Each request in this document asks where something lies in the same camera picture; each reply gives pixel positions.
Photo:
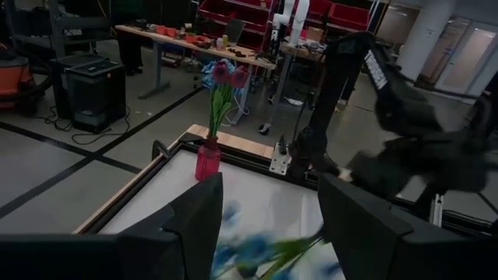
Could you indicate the red tulip with green leaves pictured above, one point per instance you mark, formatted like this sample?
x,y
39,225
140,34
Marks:
x,y
221,72
239,77

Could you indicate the wooden workbench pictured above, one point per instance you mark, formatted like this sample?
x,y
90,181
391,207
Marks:
x,y
194,44

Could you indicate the red bin shelf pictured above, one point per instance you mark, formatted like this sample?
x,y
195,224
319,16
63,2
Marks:
x,y
346,13
241,15

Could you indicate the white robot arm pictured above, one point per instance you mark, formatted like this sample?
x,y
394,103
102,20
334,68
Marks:
x,y
295,19

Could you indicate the metal frame workbench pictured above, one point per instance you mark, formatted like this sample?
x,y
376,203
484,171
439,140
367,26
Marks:
x,y
58,23

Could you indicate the orange shop vacuum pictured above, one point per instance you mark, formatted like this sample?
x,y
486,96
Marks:
x,y
13,78

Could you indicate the white metal bracket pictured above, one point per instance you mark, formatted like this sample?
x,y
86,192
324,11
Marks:
x,y
436,210
280,161

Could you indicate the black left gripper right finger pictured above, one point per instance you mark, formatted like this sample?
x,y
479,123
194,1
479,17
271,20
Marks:
x,y
358,233

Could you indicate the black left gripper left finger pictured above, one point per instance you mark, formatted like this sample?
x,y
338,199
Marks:
x,y
186,233

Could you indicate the red glass vase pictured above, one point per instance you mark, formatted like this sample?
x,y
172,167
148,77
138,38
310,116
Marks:
x,y
208,163

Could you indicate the light wooden base board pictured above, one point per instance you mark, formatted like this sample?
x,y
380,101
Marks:
x,y
233,142

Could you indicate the blue artificial flower bunch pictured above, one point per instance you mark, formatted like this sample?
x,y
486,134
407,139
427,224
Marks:
x,y
257,249

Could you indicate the black computer tower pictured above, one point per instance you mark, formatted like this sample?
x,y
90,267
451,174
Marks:
x,y
93,93

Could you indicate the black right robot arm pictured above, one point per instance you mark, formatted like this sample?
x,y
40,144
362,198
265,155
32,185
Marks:
x,y
338,97

